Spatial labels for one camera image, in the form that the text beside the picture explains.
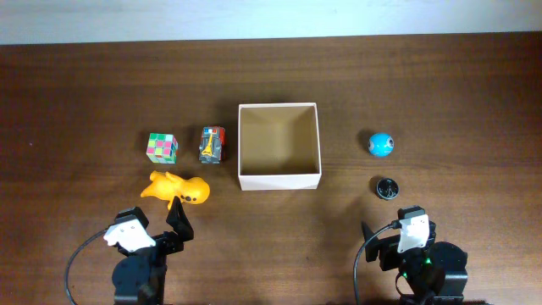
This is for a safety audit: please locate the blue ball with grey markings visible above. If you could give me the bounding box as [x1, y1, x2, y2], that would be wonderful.
[368, 133, 395, 158]

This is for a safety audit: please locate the right black camera cable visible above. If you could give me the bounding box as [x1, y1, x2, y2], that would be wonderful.
[352, 219, 402, 305]

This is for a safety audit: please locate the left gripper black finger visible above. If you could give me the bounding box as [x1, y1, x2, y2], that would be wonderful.
[114, 207, 149, 229]
[166, 197, 194, 241]

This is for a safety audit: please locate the multicoloured puzzle cube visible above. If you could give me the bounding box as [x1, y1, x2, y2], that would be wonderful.
[146, 133, 179, 164]

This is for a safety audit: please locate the open white cardboard box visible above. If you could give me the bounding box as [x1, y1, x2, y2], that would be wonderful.
[237, 103, 323, 191]

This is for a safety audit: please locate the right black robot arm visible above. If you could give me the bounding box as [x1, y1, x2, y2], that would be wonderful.
[353, 206, 468, 304]

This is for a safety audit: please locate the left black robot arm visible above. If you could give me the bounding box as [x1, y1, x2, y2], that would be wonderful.
[104, 197, 194, 305]

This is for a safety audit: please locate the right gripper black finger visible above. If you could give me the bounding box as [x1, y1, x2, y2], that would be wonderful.
[362, 222, 379, 262]
[397, 205, 425, 219]

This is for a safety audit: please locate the black round finned cap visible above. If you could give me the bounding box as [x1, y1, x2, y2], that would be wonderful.
[376, 178, 400, 201]

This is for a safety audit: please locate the grey and red toy truck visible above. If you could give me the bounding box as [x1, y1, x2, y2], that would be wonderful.
[199, 126, 225, 164]

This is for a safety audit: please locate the orange rubber toy figure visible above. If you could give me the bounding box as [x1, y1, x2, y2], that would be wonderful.
[141, 171, 211, 210]

